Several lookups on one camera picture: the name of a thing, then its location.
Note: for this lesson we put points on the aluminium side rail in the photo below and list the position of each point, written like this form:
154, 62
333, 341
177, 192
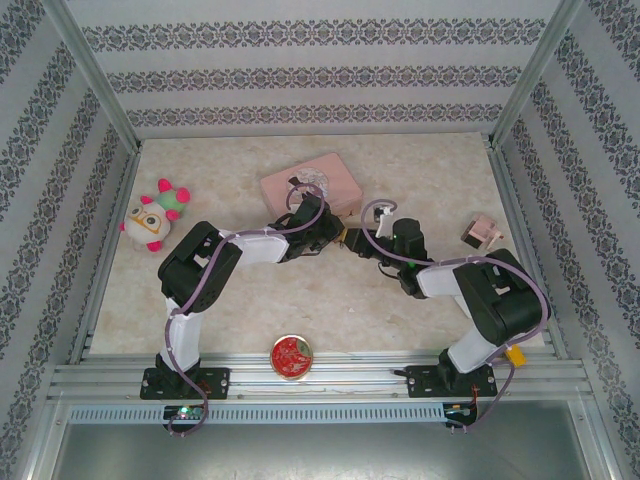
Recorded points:
107, 250
525, 210

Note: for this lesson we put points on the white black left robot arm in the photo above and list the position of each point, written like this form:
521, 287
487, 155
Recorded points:
182, 340

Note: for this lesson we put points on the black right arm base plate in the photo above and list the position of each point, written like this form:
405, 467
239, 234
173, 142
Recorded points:
422, 382

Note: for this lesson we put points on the left circuit board with led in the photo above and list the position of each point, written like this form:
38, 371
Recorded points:
184, 412

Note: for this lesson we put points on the small brass padlock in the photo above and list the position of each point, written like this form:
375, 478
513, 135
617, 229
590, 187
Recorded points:
344, 237

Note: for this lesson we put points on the pink tin box with couple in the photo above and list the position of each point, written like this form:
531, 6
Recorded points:
340, 185

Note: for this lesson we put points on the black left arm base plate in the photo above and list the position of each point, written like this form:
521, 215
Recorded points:
215, 382

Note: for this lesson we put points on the aluminium frame post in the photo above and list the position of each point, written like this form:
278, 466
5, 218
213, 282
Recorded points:
92, 75
537, 75

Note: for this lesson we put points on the round red tin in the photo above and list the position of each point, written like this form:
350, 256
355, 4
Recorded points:
291, 356

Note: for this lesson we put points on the grey metal sheet shelf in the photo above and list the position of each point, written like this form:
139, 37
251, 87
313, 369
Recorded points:
320, 452

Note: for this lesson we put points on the aluminium mounting rail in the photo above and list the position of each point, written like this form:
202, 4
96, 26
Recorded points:
350, 372

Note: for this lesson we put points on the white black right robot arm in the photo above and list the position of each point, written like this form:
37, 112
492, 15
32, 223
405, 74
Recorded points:
500, 300

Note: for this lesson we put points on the white plush toy with glasses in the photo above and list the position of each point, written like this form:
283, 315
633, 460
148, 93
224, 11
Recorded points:
147, 222

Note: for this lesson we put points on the pink wooden puzzle block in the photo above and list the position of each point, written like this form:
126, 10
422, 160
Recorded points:
477, 232

